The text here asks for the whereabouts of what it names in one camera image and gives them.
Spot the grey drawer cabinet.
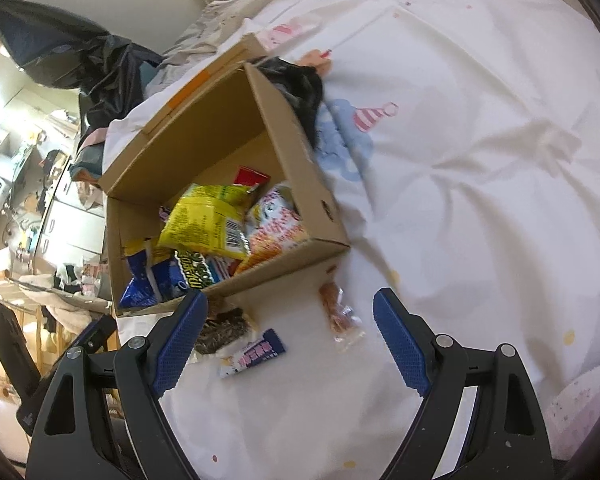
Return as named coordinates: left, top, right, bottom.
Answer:
left=30, top=150, right=106, bottom=276

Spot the brown cardboard box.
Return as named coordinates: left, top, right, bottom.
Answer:
left=97, top=32, right=351, bottom=317

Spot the clear orange snack packet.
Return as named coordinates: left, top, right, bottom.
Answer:
left=317, top=280, right=363, bottom=353

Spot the pink patterned quilt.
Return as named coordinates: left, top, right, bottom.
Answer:
left=545, top=355, right=600, bottom=461

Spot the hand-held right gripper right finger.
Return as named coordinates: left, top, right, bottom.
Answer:
left=372, top=287, right=556, bottom=480

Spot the black plastic bag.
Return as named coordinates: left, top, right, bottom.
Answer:
left=0, top=0, right=163, bottom=126

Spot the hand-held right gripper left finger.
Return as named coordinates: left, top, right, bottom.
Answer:
left=26, top=290, right=211, bottom=480

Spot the white red snack packet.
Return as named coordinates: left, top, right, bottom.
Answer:
left=232, top=185, right=311, bottom=276

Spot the dark seed snack packet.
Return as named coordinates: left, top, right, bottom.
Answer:
left=195, top=305, right=258, bottom=356

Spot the blue green snack packet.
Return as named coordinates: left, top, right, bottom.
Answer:
left=172, top=249, right=241, bottom=291

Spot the blue snack bag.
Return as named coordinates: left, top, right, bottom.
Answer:
left=119, top=240, right=188, bottom=310

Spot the yellow snack bag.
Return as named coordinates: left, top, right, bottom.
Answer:
left=156, top=182, right=263, bottom=261

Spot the grey cloth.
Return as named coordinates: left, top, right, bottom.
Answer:
left=257, top=57, right=326, bottom=146

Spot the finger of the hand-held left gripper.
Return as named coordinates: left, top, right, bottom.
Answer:
left=70, top=314, right=118, bottom=356

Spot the white printed bedsheet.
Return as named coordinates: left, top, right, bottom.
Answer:
left=100, top=0, right=600, bottom=480

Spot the blue white candy packet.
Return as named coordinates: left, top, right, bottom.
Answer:
left=217, top=329, right=287, bottom=380

